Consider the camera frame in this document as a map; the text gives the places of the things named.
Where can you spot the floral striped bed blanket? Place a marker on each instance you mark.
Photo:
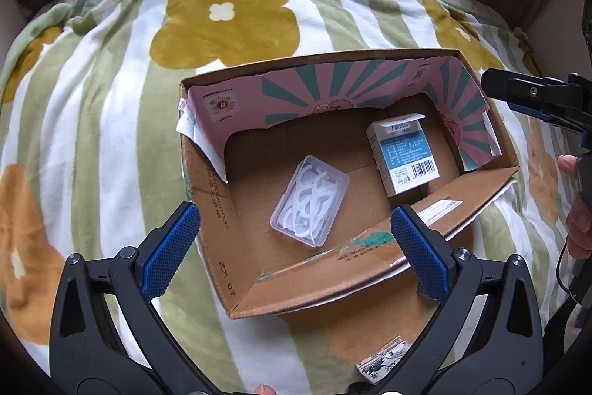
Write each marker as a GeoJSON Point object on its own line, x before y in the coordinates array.
{"type": "Point", "coordinates": [90, 162]}

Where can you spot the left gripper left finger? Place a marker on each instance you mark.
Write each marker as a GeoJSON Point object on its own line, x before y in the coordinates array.
{"type": "Point", "coordinates": [106, 337]}

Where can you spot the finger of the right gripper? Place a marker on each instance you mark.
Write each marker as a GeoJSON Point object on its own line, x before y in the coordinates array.
{"type": "Point", "coordinates": [565, 103]}

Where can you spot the white blue medicine box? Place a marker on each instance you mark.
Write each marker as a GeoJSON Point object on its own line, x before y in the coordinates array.
{"type": "Point", "coordinates": [402, 154]}

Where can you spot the person's right hand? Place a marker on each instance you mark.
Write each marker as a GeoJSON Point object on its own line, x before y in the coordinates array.
{"type": "Point", "coordinates": [579, 218]}

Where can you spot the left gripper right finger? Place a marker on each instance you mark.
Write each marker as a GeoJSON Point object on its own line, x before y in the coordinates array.
{"type": "Point", "coordinates": [485, 336]}

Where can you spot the white patterned tissue pack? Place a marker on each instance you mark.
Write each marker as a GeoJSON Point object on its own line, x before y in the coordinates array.
{"type": "Point", "coordinates": [377, 365]}

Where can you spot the person's left hand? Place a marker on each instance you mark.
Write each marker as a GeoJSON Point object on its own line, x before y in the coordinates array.
{"type": "Point", "coordinates": [263, 389]}

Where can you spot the clear floss pick box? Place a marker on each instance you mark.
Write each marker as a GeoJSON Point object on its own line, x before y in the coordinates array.
{"type": "Point", "coordinates": [307, 209]}

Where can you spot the pink lined cardboard box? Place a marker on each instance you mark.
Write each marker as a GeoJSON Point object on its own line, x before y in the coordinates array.
{"type": "Point", "coordinates": [245, 129]}

